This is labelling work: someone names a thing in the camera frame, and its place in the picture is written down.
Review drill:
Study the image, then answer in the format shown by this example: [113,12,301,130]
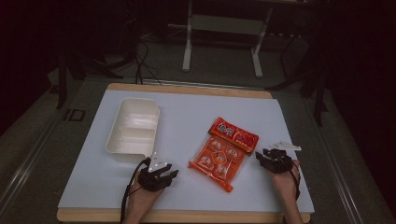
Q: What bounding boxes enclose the person's right hand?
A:
[268,159,302,203]

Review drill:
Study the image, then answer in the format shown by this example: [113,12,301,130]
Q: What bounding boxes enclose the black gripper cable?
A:
[120,157,152,224]
[290,160,302,202]

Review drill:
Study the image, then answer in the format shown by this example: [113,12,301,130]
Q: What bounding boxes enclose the white table mat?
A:
[57,90,316,215]

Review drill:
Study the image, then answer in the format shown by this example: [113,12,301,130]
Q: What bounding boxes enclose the person's left hand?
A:
[125,177,165,217]

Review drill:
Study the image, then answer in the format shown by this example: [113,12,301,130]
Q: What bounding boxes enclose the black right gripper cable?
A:
[290,160,302,202]

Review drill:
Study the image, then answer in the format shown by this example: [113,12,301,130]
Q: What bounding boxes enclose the white metal stand frame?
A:
[181,0,276,79]

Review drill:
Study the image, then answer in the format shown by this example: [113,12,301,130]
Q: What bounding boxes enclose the black floor cables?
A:
[133,39,163,86]

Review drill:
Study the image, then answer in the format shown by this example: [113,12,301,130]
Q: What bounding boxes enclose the white plastic container box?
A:
[105,97,161,163]

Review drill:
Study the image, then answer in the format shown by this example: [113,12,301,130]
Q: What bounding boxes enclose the black stand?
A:
[265,18,331,127]
[55,36,138,110]

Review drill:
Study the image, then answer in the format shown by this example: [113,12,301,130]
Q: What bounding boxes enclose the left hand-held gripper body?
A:
[137,151,173,192]

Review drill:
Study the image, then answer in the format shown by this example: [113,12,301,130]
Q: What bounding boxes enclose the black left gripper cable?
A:
[120,157,152,224]

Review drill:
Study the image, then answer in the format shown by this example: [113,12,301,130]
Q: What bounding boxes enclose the orange snack packet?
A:
[187,116,261,193]

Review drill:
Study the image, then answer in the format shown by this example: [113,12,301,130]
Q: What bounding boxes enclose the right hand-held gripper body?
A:
[262,141,303,175]

